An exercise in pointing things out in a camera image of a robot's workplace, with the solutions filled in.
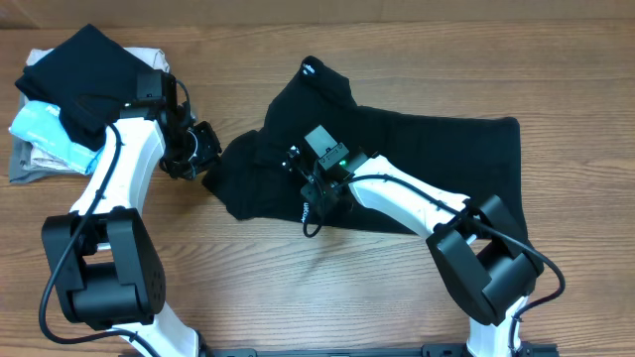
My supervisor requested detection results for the folded beige garment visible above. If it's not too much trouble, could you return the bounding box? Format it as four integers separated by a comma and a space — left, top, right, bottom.
24, 47, 171, 170

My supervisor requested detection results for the folded grey garment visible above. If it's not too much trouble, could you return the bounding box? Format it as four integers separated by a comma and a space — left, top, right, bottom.
8, 93, 90, 185

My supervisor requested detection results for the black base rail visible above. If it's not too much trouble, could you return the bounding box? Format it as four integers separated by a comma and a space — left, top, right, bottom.
200, 342, 560, 357

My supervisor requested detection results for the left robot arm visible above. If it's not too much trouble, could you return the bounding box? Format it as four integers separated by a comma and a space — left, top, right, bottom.
38, 69, 222, 357

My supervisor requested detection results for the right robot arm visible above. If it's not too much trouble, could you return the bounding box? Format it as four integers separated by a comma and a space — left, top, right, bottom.
282, 126, 558, 356

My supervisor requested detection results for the black polo shirt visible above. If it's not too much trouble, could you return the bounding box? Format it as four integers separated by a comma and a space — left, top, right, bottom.
202, 56, 527, 229

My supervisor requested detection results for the folded light blue garment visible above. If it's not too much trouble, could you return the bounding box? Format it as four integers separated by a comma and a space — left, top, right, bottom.
9, 100, 101, 176

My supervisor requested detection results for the folded black garment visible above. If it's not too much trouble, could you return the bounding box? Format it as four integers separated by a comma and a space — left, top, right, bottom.
15, 24, 158, 151

